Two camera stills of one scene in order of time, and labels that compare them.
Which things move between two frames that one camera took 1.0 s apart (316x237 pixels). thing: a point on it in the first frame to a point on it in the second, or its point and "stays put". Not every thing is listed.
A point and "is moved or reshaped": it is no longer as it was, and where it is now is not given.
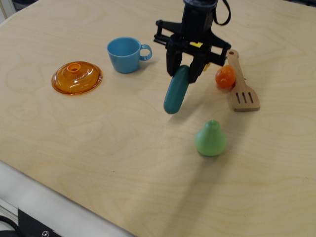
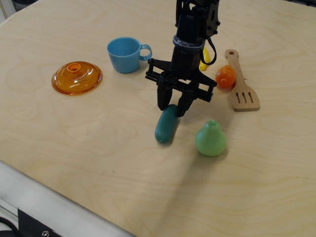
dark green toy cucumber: x=177 y=90 is moved or reshaped
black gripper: x=197 y=20 to x=185 y=64
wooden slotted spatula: x=244 y=98 stays put
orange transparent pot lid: x=76 y=78 stays put
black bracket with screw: x=29 y=226 stays put
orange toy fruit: x=225 y=76 stays put
